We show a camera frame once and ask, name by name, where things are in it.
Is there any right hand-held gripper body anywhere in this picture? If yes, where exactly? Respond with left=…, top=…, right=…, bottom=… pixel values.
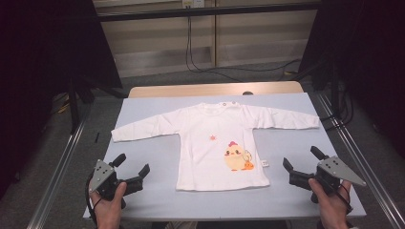
left=288, top=156, right=367, bottom=204

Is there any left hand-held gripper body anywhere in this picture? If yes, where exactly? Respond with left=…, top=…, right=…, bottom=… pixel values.
left=89, top=158, right=144, bottom=209

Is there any white baby shirt chick print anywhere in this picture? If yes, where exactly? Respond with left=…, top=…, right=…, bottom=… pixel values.
left=110, top=100, right=321, bottom=193

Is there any person's left hand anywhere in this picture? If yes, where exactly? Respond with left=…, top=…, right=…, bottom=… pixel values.
left=90, top=181, right=128, bottom=229

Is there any person's right hand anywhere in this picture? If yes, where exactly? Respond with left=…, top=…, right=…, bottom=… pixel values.
left=308, top=177, right=352, bottom=229

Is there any black metal stand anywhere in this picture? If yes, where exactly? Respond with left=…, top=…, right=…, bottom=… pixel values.
left=68, top=74, right=96, bottom=135
left=329, top=60, right=342, bottom=119

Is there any person's plaid clothing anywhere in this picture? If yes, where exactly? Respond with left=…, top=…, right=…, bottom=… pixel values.
left=163, top=220, right=199, bottom=229

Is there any wooden table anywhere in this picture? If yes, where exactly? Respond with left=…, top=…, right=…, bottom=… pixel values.
left=127, top=80, right=305, bottom=99

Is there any black curtain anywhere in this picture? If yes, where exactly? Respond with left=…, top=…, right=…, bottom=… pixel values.
left=0, top=0, right=123, bottom=198
left=299, top=0, right=405, bottom=160

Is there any black horizontal bar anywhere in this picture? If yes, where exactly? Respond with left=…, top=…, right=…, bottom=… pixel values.
left=96, top=2, right=321, bottom=23

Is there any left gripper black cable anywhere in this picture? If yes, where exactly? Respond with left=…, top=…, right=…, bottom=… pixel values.
left=84, top=173, right=98, bottom=227

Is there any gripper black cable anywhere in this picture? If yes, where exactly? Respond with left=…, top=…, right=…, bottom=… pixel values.
left=336, top=183, right=355, bottom=215
left=84, top=173, right=98, bottom=227

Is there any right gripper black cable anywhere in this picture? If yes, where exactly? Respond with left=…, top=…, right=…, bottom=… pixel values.
left=336, top=183, right=355, bottom=215

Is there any bundle of black floor cables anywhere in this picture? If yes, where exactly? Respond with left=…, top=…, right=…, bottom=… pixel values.
left=319, top=89, right=355, bottom=132

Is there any aluminium floor rail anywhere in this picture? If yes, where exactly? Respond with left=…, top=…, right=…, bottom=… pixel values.
left=316, top=92, right=405, bottom=229
left=27, top=104, right=92, bottom=229

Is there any black power cable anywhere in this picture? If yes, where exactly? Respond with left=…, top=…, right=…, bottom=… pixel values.
left=188, top=14, right=302, bottom=73
left=185, top=14, right=244, bottom=83

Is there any white wall outlet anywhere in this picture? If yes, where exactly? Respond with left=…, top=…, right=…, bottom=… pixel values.
left=181, top=0, right=205, bottom=9

